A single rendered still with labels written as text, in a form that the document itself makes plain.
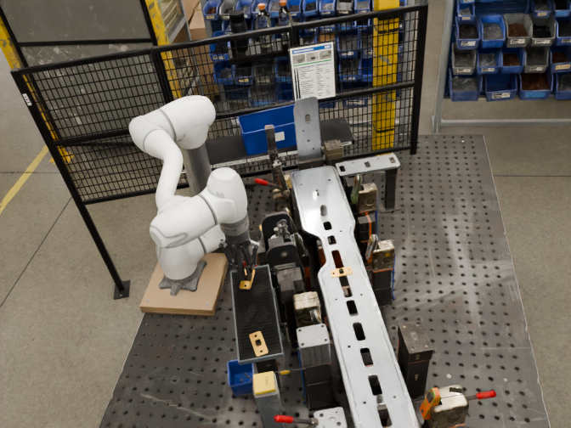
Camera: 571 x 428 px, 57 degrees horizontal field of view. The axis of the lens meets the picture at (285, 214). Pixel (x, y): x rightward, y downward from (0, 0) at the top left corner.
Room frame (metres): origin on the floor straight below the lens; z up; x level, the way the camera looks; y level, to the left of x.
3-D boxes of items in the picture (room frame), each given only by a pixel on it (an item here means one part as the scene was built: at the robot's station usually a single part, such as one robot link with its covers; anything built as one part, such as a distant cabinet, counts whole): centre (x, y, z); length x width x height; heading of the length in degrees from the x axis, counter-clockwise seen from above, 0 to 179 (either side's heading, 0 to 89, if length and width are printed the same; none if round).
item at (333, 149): (2.06, -0.27, 0.88); 0.08 x 0.08 x 0.36; 3
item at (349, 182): (1.87, -0.34, 0.84); 0.11 x 0.10 x 0.28; 93
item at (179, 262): (1.66, 0.50, 0.91); 0.18 x 0.16 x 0.22; 123
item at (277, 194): (1.77, 0.01, 0.88); 0.07 x 0.06 x 0.35; 93
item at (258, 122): (2.21, 0.01, 1.10); 0.30 x 0.17 x 0.13; 98
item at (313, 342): (0.98, -0.03, 0.90); 0.13 x 0.10 x 0.41; 93
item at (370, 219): (1.60, -0.34, 0.84); 0.11 x 0.08 x 0.29; 93
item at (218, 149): (2.21, 0.07, 1.02); 0.90 x 0.22 x 0.03; 93
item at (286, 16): (2.43, -0.12, 1.53); 0.06 x 0.06 x 0.20
